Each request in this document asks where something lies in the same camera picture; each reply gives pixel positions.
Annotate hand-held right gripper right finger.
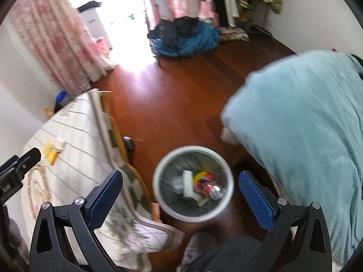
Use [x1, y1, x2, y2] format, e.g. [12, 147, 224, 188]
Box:
[239, 170, 332, 272]

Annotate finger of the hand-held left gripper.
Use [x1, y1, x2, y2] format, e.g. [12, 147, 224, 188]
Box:
[0, 155, 20, 174]
[11, 147, 42, 177]

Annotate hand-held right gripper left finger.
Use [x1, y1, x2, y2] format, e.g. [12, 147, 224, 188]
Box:
[29, 170, 123, 272]

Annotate yellow packet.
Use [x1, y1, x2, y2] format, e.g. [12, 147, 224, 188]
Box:
[42, 142, 61, 165]

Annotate red soda can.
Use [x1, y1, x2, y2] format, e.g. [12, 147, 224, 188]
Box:
[194, 179, 223, 201]

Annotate white round trash bin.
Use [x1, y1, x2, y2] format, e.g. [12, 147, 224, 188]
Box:
[152, 146, 235, 223]

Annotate white patterned tablecloth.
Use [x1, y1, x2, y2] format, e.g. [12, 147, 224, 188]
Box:
[21, 89, 185, 272]

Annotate plastic jar blue lid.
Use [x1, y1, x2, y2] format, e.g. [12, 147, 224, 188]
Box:
[53, 91, 73, 112]

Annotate grey fuzzy slipper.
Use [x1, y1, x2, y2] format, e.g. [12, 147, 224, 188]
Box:
[180, 232, 219, 272]

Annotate light blue blanket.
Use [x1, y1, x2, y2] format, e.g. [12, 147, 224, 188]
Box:
[221, 49, 363, 265]

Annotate white balcony appliance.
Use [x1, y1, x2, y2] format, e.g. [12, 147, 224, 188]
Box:
[77, 1, 113, 53]

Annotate blue black clothes pile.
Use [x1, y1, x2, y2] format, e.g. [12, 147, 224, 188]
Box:
[147, 17, 221, 58]

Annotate black hanging pants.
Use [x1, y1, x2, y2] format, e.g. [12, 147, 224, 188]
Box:
[211, 0, 230, 27]

